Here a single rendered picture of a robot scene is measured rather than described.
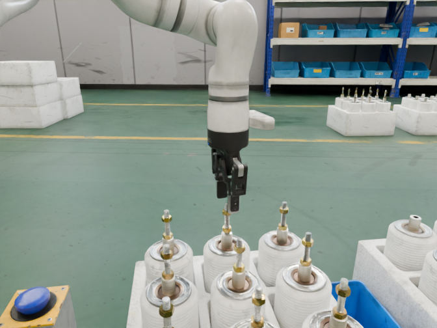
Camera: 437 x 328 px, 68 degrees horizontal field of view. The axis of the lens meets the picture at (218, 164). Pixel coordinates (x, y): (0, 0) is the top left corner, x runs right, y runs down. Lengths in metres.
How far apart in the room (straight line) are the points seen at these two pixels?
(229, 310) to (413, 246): 0.44
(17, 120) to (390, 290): 2.98
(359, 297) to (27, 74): 2.83
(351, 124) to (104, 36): 4.40
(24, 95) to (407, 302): 2.97
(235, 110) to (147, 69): 5.25
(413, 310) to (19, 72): 2.98
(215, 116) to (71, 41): 5.72
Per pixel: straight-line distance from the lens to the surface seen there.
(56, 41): 6.33
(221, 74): 0.54
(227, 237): 0.66
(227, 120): 0.55
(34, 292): 0.52
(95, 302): 0.99
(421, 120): 2.97
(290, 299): 0.60
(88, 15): 6.09
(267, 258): 0.69
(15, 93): 3.21
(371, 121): 2.77
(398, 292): 0.81
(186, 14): 0.52
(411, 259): 0.84
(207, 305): 0.66
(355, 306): 0.91
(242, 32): 0.53
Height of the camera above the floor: 0.63
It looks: 19 degrees down
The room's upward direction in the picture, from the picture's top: straight up
